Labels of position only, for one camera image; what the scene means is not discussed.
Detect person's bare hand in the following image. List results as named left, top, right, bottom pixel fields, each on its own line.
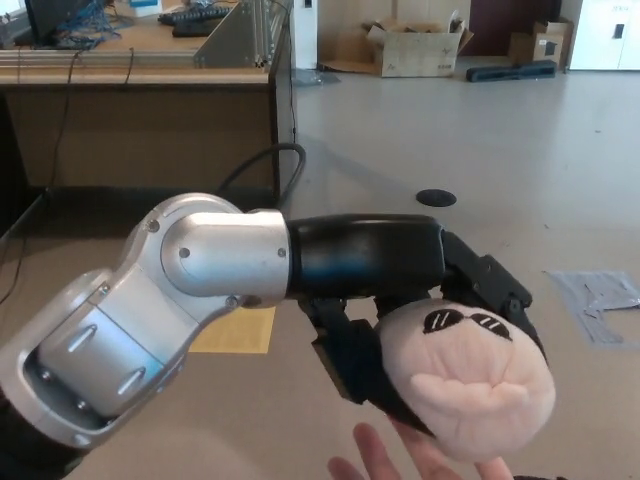
left=327, top=419, right=516, bottom=480

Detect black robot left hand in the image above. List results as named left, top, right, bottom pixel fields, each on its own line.
left=285, top=213, right=551, bottom=436

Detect pink plush dumpling with sunglasses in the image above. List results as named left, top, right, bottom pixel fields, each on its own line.
left=372, top=295, right=557, bottom=460

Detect black round floor cover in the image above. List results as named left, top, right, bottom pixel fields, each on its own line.
left=416, top=188, right=457, bottom=207

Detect yellow paper sheet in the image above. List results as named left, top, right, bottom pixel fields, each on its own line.
left=189, top=305, right=277, bottom=354

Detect clear plastic bag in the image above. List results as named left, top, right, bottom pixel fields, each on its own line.
left=294, top=67, right=341, bottom=87

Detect flat cardboard sheet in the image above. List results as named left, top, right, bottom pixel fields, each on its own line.
left=318, top=28, right=384, bottom=76

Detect large open cardboard box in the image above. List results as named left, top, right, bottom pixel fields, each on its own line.
left=367, top=17, right=475, bottom=79

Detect grey tape patch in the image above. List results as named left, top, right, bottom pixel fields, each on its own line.
left=544, top=269, right=640, bottom=346

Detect long black foam bar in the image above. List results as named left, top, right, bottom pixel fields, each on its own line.
left=466, top=58, right=560, bottom=83

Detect wooden desk with dark sides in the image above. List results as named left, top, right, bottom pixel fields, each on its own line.
left=0, top=0, right=299, bottom=236

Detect dark maroon door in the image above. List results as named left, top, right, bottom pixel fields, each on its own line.
left=469, top=0, right=584, bottom=59

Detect small cardboard box with label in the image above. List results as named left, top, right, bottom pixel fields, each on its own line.
left=509, top=17, right=574, bottom=70

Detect black keyboard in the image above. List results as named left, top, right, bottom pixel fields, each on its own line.
left=158, top=4, right=231, bottom=25
left=172, top=18, right=222, bottom=37

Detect white cabinet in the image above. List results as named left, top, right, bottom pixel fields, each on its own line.
left=569, top=0, right=640, bottom=71

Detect aluminium profile rails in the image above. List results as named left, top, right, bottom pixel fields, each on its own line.
left=0, top=48, right=201, bottom=67

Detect white and blue box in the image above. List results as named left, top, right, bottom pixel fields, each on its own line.
left=127, top=0, right=162, bottom=18

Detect black monitor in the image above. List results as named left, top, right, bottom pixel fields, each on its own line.
left=24, top=0, right=94, bottom=46

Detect black robot wrist cable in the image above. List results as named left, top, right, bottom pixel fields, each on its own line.
left=217, top=143, right=307, bottom=209

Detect thin black hanging cable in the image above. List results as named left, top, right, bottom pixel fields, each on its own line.
left=287, top=2, right=299, bottom=147

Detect triangular grey metal bracket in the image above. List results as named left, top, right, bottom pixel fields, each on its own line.
left=193, top=0, right=293, bottom=70

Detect long black desk cable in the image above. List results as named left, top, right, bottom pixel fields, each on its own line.
left=0, top=49, right=84, bottom=304

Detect blue cable bundle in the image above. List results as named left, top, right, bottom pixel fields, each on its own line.
left=54, top=0, right=124, bottom=50

